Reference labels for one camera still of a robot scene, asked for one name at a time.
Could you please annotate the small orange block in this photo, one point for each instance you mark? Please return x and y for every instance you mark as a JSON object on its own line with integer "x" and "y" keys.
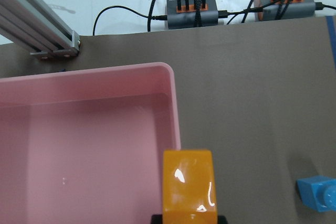
{"x": 188, "y": 187}

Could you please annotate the small blue block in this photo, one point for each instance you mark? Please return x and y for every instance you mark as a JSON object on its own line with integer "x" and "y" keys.
{"x": 317, "y": 192}

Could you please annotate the pink plastic box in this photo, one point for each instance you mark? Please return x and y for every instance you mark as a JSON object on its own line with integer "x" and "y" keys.
{"x": 86, "y": 146}

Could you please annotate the upper orange usb hub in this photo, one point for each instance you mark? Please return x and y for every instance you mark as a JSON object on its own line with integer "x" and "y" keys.
{"x": 179, "y": 19}

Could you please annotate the aluminium frame post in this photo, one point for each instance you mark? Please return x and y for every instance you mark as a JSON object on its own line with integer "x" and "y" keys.
{"x": 33, "y": 25}

